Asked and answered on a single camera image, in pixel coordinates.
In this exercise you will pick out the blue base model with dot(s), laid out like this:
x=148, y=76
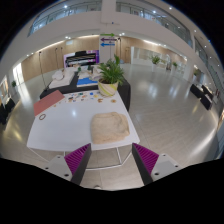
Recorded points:
x=86, y=81

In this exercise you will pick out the white architectural model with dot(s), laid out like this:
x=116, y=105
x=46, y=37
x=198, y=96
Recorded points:
x=63, y=78

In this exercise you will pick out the sheet of colourful small cards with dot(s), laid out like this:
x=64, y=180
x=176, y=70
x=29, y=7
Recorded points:
x=80, y=97

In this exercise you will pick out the black display table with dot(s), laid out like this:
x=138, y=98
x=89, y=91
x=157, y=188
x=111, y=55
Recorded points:
x=125, y=93

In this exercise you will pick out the red rectangular mat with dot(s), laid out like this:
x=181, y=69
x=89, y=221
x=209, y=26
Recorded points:
x=48, y=102

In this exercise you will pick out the small green floor plant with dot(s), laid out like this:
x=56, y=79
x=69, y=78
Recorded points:
x=13, y=83

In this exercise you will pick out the black piano with purple screen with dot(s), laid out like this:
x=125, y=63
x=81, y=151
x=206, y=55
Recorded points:
x=81, y=59

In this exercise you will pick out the small brown wooden piece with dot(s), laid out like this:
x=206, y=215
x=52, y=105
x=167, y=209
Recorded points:
x=113, y=100
x=100, y=100

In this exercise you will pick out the potted plant in striped pot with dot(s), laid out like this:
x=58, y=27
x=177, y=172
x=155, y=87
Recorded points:
x=108, y=88

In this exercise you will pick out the group of black chairs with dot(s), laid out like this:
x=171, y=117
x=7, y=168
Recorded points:
x=5, y=111
x=201, y=96

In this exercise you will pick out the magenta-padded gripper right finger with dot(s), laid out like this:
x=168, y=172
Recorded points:
x=146, y=159

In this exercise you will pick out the arrow direction sign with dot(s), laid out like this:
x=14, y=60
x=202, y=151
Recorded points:
x=107, y=40

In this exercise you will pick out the beige terry towel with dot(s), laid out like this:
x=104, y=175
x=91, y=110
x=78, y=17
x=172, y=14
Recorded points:
x=110, y=128

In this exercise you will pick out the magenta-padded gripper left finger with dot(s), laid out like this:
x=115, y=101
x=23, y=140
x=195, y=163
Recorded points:
x=77, y=160

